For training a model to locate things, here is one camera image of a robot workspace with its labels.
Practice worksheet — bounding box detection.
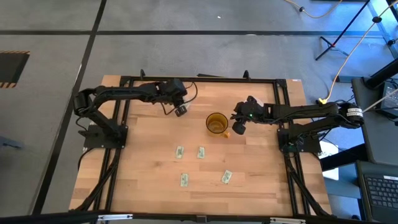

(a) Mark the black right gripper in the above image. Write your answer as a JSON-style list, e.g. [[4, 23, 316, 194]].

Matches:
[[229, 95, 271, 136]]

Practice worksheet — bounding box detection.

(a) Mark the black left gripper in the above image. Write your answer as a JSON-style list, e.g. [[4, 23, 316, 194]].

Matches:
[[157, 78, 188, 118]]

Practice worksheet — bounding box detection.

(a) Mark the yellow mug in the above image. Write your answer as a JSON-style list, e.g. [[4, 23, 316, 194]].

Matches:
[[205, 112, 231, 139]]

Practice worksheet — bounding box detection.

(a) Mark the green banknote bottom right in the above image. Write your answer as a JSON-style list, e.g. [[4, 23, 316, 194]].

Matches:
[[221, 169, 233, 185]]

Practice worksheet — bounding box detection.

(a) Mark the white paper sheet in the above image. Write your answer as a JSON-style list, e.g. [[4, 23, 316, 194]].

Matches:
[[318, 139, 341, 181]]

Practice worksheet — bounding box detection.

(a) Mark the grey desk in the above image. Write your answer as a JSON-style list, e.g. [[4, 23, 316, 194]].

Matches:
[[351, 76, 398, 166]]

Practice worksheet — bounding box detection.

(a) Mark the black electronic device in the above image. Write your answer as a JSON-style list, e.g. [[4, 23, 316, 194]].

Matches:
[[381, 79, 398, 118]]

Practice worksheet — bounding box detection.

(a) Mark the black crossbar with silver brackets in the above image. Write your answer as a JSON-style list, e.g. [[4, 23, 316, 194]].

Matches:
[[0, 210, 398, 224]]

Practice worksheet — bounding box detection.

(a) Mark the standing desk with black legs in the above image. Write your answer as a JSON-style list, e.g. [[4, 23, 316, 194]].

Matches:
[[315, 0, 398, 62]]

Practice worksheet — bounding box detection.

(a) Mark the black floor hatch striped edge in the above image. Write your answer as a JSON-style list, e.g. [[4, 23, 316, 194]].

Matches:
[[0, 50, 31, 89]]

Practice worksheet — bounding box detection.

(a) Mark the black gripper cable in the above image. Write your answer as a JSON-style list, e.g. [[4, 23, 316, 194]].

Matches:
[[160, 81, 199, 116]]

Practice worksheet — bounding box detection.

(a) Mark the black aluminium table frame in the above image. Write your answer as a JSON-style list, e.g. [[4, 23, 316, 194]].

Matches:
[[70, 68, 333, 218]]

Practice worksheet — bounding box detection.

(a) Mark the yellow hanging cable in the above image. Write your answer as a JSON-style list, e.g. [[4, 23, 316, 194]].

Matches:
[[284, 0, 345, 19], [317, 0, 398, 106]]

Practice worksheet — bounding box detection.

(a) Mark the white cable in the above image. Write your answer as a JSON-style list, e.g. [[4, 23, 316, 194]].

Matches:
[[365, 88, 398, 111]]

